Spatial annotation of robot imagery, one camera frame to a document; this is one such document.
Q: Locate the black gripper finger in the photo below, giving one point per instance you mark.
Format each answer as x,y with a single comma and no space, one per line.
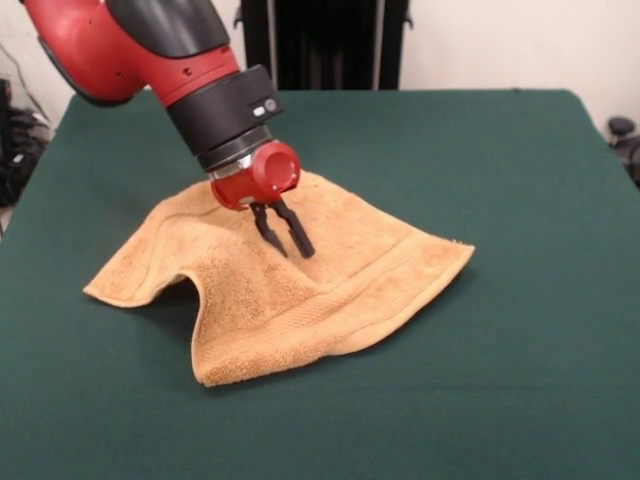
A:
295,230
267,230

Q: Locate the tan terry towel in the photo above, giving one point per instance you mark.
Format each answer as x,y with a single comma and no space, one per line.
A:
310,300

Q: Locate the dark green table cloth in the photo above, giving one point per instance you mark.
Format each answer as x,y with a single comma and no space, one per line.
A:
450,350

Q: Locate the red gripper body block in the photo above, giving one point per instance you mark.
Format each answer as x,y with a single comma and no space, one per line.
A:
255,180

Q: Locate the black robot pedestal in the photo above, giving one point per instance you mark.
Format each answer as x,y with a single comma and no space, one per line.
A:
325,45

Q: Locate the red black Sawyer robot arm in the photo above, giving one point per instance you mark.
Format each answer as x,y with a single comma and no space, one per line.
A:
150,55

